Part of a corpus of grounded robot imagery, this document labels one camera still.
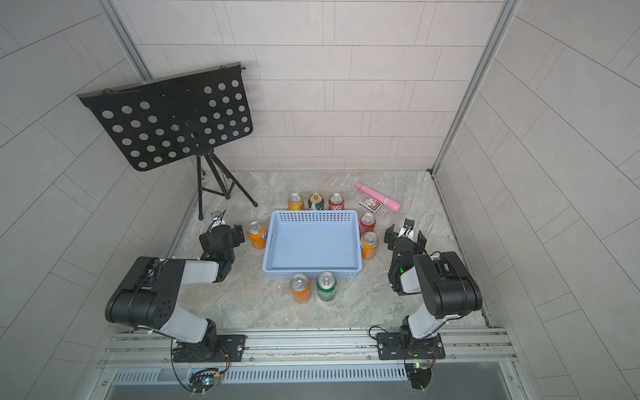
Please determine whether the orange can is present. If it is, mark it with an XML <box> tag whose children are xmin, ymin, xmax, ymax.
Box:
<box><xmin>361</xmin><ymin>232</ymin><xmax>379</xmax><ymax>260</ymax></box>
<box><xmin>289</xmin><ymin>273</ymin><xmax>312</xmax><ymax>303</ymax></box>
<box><xmin>288</xmin><ymin>193</ymin><xmax>304</xmax><ymax>211</ymax></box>
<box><xmin>248</xmin><ymin>222</ymin><xmax>267</xmax><ymax>250</ymax></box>

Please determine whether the red cola can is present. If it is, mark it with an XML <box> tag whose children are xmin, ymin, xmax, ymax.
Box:
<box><xmin>328</xmin><ymin>193</ymin><xmax>345</xmax><ymax>210</ymax></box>

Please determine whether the green soda can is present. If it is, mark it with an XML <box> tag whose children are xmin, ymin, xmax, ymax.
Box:
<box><xmin>317</xmin><ymin>272</ymin><xmax>337</xmax><ymax>302</ymax></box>

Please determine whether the green white beer can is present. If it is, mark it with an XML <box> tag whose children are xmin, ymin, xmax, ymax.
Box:
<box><xmin>308</xmin><ymin>193</ymin><xmax>324</xmax><ymax>211</ymax></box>

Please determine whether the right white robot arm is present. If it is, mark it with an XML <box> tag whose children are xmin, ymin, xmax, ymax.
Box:
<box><xmin>383</xmin><ymin>226</ymin><xmax>483</xmax><ymax>352</ymax></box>

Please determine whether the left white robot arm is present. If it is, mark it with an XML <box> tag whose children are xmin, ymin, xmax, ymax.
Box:
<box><xmin>105</xmin><ymin>224</ymin><xmax>245</xmax><ymax>344</ymax></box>

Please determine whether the light blue plastic basket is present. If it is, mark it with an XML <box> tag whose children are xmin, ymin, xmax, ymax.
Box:
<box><xmin>263</xmin><ymin>210</ymin><xmax>363</xmax><ymax>278</ymax></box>

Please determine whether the pink cylindrical tube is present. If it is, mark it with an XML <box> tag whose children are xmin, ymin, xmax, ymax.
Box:
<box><xmin>355</xmin><ymin>183</ymin><xmax>402</xmax><ymax>212</ymax></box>

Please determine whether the small purple card box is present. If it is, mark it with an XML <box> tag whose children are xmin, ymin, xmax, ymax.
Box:
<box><xmin>358</xmin><ymin>194</ymin><xmax>383</xmax><ymax>213</ymax></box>

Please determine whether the right circuit board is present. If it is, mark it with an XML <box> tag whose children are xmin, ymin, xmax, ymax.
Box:
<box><xmin>404</xmin><ymin>362</ymin><xmax>433</xmax><ymax>391</ymax></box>

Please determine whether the circuit board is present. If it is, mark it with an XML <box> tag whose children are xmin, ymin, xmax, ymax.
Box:
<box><xmin>404</xmin><ymin>362</ymin><xmax>433</xmax><ymax>391</ymax></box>
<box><xmin>188</xmin><ymin>368</ymin><xmax>222</xmax><ymax>397</ymax></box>

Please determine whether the left circuit board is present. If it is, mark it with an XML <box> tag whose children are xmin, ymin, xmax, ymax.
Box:
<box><xmin>188</xmin><ymin>368</ymin><xmax>222</xmax><ymax>397</ymax></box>

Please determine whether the black perforated music stand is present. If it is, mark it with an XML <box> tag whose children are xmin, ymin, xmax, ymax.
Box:
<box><xmin>78</xmin><ymin>63</ymin><xmax>253</xmax><ymax>198</ymax></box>

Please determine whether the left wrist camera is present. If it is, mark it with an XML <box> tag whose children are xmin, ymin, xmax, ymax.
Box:
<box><xmin>208</xmin><ymin>211</ymin><xmax>227</xmax><ymax>231</ymax></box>

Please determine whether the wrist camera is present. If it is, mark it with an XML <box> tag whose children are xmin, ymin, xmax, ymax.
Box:
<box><xmin>208</xmin><ymin>211</ymin><xmax>227</xmax><ymax>231</ymax></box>
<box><xmin>400</xmin><ymin>218</ymin><xmax>415</xmax><ymax>238</ymax></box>

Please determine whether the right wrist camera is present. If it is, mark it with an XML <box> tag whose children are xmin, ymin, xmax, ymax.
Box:
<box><xmin>400</xmin><ymin>218</ymin><xmax>415</xmax><ymax>238</ymax></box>

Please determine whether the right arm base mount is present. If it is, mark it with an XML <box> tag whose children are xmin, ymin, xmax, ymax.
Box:
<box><xmin>369</xmin><ymin>326</ymin><xmax>446</xmax><ymax>361</ymax></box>

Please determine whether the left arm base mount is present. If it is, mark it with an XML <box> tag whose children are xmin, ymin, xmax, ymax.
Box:
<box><xmin>171</xmin><ymin>334</ymin><xmax>247</xmax><ymax>363</ymax></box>

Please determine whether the aluminium mounting rail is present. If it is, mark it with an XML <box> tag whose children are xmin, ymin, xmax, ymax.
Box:
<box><xmin>97</xmin><ymin>327</ymin><xmax>521</xmax><ymax>371</ymax></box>

